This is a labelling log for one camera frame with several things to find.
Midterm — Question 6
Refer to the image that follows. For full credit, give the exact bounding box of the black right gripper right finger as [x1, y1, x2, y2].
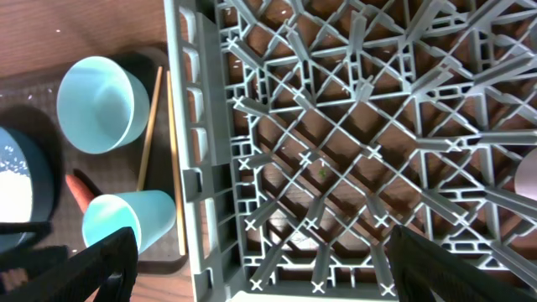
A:
[387, 226, 534, 302]

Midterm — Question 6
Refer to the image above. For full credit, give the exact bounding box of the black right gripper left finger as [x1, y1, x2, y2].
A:
[1, 226, 138, 301]

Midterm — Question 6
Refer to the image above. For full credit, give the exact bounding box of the light blue plastic cup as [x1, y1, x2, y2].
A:
[81, 190, 176, 253]

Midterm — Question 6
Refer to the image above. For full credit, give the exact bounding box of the pink plastic cup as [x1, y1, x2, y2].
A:
[514, 148, 537, 200]

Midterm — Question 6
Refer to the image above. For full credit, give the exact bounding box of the light blue bowl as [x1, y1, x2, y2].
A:
[56, 56, 150, 154]

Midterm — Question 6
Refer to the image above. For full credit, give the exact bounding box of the grey dishwasher rack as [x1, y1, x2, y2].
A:
[164, 0, 536, 301]

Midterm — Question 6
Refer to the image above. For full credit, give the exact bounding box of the orange carrot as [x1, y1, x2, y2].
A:
[65, 174, 95, 213]

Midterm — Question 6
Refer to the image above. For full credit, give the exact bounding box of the dark brown serving tray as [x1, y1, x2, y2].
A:
[1, 46, 187, 275]

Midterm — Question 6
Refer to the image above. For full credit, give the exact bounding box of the pile of white rice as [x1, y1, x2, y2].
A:
[0, 170, 33, 222]

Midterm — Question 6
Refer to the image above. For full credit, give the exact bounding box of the dark blue plate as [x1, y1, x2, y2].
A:
[0, 125, 55, 253]

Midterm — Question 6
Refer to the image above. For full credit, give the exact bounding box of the wooden chopstick left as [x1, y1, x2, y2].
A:
[137, 66, 164, 191]

